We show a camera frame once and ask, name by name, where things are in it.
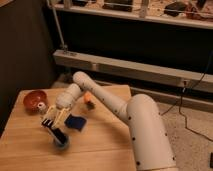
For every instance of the blue-grey ceramic cup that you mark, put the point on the blue-grey ceramic cup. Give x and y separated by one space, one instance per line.
62 145

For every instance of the black device on shelf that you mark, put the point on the black device on shelf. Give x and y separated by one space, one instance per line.
175 8

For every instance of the orange-handled brush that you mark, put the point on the orange-handled brush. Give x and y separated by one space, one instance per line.
87 100

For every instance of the metal shelf rail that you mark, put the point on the metal shelf rail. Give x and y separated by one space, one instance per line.
135 70

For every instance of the blue cloth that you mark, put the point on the blue cloth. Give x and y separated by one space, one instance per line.
75 122

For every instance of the red-brown bowl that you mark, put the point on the red-brown bowl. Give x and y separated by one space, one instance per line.
35 100

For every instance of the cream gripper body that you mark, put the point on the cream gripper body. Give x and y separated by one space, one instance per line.
56 111

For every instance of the metal pole stand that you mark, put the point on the metal pole stand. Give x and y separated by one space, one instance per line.
63 46

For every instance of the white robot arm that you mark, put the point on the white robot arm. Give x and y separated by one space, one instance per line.
151 146

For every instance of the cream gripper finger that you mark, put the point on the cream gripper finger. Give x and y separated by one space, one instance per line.
59 120
48 119

